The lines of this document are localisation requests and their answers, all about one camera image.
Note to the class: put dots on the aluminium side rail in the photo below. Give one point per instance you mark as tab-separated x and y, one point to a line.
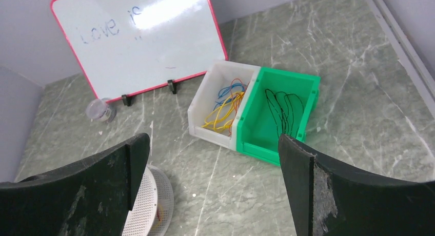
407	55

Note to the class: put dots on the green plastic bin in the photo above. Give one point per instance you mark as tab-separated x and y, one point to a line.
280	103

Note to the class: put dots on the red framed whiteboard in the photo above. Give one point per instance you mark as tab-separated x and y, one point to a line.
127	47

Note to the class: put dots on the clear jar of clips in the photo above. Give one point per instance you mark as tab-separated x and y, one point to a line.
100	110

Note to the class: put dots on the white plastic bin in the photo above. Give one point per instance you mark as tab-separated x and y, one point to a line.
219	102

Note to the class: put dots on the white perforated cable spool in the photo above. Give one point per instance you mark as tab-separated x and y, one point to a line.
153	207

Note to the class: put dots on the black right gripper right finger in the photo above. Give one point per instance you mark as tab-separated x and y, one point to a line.
330	197

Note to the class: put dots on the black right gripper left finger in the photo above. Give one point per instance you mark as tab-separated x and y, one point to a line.
92	196

